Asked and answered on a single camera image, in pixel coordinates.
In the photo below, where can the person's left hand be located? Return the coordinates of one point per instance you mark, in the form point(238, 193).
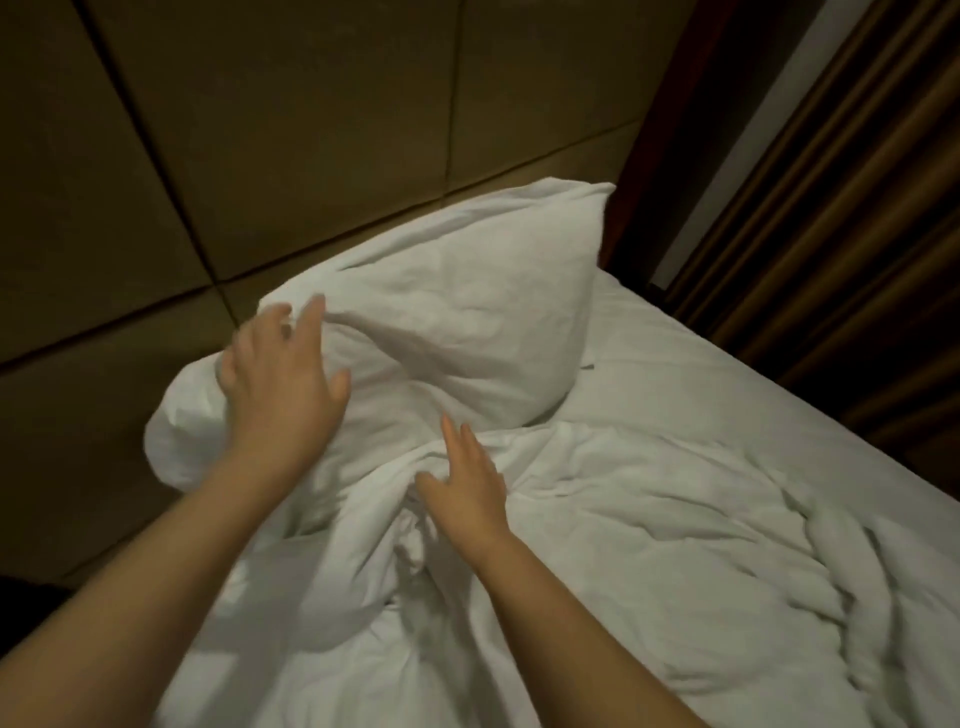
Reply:
point(278, 390)

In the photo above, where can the person's right hand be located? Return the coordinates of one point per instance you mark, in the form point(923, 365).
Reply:
point(468, 503)

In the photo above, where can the white pillow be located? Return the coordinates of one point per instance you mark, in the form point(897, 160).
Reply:
point(465, 285)

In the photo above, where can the white duvet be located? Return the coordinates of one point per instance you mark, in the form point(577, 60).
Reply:
point(675, 585)

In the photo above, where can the white bed sheet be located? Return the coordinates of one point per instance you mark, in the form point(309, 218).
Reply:
point(705, 390)

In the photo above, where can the person's right forearm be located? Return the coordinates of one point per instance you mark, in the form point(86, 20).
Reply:
point(585, 645)

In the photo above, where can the person's left forearm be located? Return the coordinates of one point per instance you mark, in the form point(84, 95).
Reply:
point(135, 600)

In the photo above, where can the beige padded headboard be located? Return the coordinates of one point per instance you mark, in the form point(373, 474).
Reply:
point(300, 120)

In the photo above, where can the dark wooden column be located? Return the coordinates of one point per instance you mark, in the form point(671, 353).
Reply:
point(675, 135)

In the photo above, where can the brown curtain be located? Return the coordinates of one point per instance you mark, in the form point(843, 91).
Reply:
point(855, 225)

